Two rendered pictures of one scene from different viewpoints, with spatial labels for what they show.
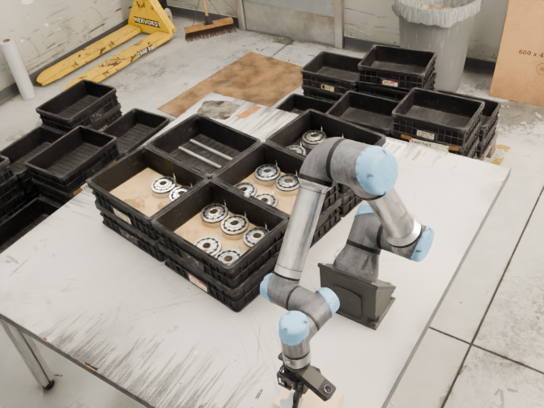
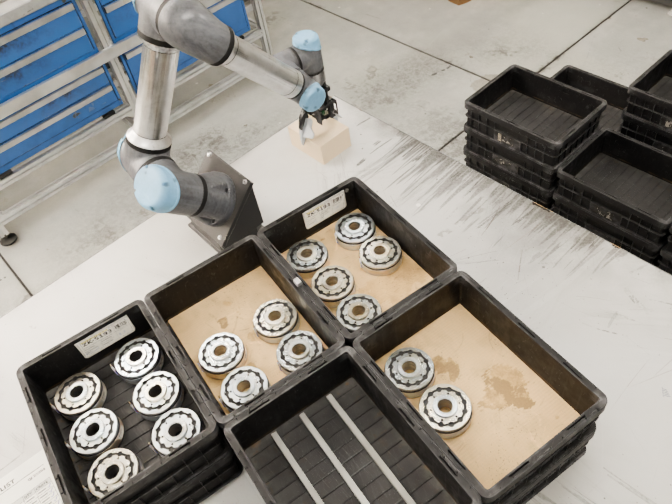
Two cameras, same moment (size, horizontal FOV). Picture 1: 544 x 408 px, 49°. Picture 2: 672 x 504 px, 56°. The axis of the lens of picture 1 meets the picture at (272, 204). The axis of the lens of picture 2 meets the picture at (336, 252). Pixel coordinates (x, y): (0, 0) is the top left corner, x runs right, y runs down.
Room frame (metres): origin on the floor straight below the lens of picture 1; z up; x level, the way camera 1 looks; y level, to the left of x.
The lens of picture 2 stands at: (2.46, 0.45, 2.01)
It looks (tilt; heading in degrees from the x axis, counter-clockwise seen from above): 49 degrees down; 198
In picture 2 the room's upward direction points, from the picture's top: 12 degrees counter-clockwise
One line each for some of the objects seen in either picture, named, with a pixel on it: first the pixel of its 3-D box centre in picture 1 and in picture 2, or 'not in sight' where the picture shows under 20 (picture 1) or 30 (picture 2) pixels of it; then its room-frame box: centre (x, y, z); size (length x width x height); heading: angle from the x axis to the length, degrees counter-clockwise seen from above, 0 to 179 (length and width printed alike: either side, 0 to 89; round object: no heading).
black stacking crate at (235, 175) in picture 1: (277, 189); (245, 334); (1.76, -0.03, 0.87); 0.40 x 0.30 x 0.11; 44
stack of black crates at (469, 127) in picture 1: (435, 142); not in sight; (2.61, -0.92, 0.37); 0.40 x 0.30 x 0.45; 52
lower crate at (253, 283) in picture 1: (225, 254); not in sight; (1.55, 0.19, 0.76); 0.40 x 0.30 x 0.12; 44
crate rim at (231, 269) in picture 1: (218, 222); (352, 252); (1.55, 0.19, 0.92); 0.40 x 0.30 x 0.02; 44
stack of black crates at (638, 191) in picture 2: not in sight; (623, 207); (0.79, 0.98, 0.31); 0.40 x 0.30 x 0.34; 53
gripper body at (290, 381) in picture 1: (296, 370); (318, 99); (0.94, -0.01, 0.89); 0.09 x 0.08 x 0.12; 53
